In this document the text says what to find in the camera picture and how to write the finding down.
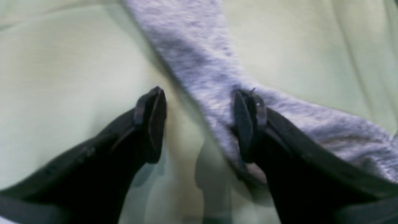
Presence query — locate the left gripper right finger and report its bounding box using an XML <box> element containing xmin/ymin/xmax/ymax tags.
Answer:
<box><xmin>233</xmin><ymin>90</ymin><xmax>398</xmax><ymax>224</ymax></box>

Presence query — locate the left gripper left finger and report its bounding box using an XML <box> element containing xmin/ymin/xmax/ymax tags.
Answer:
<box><xmin>0</xmin><ymin>86</ymin><xmax>167</xmax><ymax>224</ymax></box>

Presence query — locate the grey heathered T-shirt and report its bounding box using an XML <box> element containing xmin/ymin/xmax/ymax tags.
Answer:
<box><xmin>126</xmin><ymin>0</ymin><xmax>397</xmax><ymax>188</ymax></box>

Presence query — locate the green table cloth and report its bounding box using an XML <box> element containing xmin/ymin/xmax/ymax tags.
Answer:
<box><xmin>0</xmin><ymin>0</ymin><xmax>397</xmax><ymax>224</ymax></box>

